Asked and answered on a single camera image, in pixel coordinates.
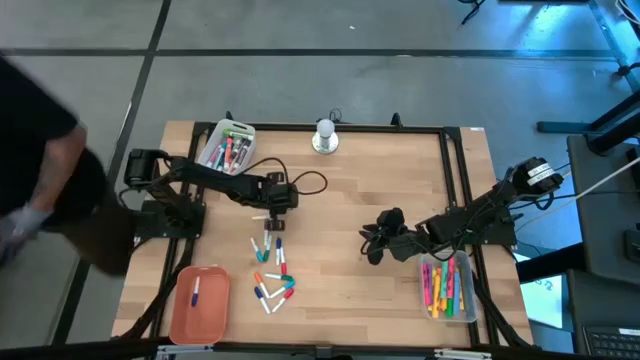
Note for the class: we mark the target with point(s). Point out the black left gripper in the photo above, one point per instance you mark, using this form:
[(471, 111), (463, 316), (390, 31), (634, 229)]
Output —
[(282, 196)]

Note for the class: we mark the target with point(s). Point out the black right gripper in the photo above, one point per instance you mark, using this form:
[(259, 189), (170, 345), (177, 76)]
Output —
[(400, 242)]

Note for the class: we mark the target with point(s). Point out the green cap mini marker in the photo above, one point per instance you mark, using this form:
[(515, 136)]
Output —
[(279, 276), (268, 247)]

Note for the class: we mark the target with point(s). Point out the red cap mini marker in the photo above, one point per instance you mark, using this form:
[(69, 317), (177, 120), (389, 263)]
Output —
[(283, 261), (283, 300)]

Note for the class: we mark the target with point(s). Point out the orange cap mini marker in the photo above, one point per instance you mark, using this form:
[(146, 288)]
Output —
[(260, 284)]

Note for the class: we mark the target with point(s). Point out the pink highlighter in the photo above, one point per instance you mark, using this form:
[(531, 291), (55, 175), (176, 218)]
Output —
[(426, 285), (451, 277)]

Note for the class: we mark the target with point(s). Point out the teal highlighter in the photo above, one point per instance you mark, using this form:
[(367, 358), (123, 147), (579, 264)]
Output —
[(443, 281)]

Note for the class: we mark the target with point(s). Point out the yellow highlighter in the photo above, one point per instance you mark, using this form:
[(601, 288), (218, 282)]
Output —
[(436, 297), (462, 300)]

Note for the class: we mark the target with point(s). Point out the orange Expo marker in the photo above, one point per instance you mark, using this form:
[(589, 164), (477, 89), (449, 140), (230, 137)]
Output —
[(228, 151)]

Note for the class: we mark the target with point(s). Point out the teal Expo marker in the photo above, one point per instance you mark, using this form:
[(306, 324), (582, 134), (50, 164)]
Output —
[(221, 152)]

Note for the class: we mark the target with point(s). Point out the pink Expo marker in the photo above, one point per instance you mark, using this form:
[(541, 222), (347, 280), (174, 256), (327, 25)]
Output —
[(215, 156)]

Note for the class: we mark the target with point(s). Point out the orange highlighter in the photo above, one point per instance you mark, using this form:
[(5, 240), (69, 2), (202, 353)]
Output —
[(443, 304)]

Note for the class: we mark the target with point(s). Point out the green Expo marker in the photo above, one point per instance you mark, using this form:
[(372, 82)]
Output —
[(238, 134)]

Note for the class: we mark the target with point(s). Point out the blue highlighter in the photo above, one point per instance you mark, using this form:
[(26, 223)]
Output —
[(457, 295)]

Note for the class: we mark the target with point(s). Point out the green highlighter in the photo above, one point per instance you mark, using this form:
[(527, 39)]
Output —
[(450, 307)]

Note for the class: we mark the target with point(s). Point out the person's forearm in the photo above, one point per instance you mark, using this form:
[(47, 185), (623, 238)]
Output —
[(57, 165)]

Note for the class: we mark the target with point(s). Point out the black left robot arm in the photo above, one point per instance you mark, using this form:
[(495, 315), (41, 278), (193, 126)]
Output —
[(215, 177)]

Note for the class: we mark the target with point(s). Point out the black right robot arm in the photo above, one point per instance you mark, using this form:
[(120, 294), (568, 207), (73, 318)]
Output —
[(480, 220)]

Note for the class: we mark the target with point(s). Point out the white plastic bin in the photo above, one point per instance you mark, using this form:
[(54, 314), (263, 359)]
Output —
[(251, 145)]

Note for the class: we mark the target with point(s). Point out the white bulb silver base lamp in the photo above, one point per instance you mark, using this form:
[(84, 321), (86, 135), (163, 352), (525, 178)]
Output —
[(325, 142)]

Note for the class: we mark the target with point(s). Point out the orange plastic bin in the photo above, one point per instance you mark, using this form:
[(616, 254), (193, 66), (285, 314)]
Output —
[(210, 320)]

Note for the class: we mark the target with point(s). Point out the clear plastic bin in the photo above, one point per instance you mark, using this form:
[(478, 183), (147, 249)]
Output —
[(470, 315)]

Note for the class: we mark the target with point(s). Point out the white paper sheet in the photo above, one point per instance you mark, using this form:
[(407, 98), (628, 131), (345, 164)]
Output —
[(542, 300)]

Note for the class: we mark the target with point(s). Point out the black desk leg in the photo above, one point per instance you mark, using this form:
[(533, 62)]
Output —
[(565, 127)]

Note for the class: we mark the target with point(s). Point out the dark grey desk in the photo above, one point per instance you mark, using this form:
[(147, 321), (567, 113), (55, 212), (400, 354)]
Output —
[(605, 220)]

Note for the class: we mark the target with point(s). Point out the black chair base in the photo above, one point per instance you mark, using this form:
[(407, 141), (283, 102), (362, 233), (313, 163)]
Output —
[(470, 15)]

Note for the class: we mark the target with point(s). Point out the person's hand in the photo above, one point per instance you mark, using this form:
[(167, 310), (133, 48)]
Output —
[(17, 227)]

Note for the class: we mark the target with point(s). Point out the black keyboard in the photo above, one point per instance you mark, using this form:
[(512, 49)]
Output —
[(612, 345)]

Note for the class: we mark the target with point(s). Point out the person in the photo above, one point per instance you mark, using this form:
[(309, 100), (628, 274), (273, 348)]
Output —
[(25, 110)]

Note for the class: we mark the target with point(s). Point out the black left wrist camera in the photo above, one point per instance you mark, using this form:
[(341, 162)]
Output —
[(275, 177)]

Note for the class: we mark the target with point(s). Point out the silver metal bracket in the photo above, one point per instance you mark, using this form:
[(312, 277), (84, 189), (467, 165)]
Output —
[(462, 354), (185, 348)]

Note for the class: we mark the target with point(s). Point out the black front frame beam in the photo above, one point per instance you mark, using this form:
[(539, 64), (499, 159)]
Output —
[(75, 350)]

